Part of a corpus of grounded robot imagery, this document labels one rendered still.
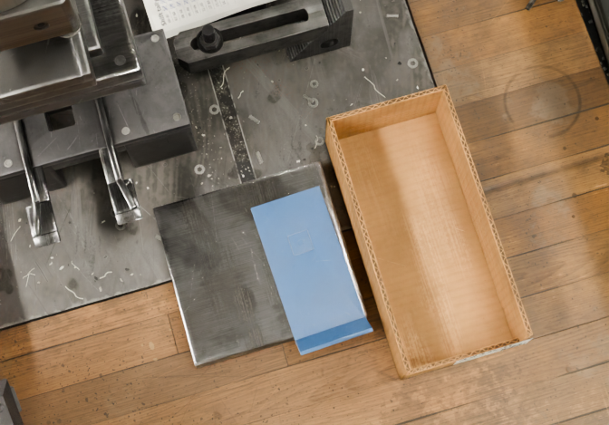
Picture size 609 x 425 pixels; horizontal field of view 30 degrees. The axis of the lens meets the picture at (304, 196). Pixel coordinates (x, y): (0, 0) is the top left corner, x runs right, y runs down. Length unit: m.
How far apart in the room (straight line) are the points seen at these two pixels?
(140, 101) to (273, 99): 0.15
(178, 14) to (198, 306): 0.29
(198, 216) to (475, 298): 0.28
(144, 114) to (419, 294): 0.31
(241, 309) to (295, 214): 0.11
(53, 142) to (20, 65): 0.20
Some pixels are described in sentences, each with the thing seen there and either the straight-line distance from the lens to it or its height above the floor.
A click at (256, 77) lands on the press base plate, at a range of 1.17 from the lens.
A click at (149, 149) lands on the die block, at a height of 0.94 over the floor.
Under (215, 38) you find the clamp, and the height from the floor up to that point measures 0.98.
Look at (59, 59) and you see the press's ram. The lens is 0.89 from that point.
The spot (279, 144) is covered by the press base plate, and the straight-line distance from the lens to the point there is 1.14.
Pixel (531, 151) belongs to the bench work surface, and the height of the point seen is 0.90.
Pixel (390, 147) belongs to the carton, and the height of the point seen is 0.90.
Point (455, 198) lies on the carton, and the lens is 1.13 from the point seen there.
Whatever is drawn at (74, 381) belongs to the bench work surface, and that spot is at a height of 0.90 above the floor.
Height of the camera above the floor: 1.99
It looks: 75 degrees down
